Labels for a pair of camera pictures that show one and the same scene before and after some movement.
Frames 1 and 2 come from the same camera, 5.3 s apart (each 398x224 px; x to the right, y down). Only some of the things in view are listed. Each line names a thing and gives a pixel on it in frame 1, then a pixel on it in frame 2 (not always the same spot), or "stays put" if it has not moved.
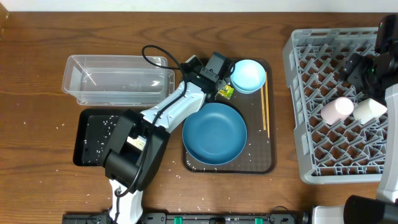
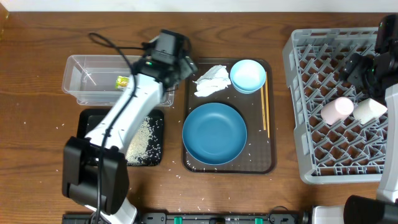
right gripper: [354, 70] stays put
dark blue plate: [216, 134] stays put
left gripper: [227, 78] → [189, 65]
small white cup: [368, 110] stays put
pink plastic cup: [336, 110] stays put
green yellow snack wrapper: [227, 91] → [121, 82]
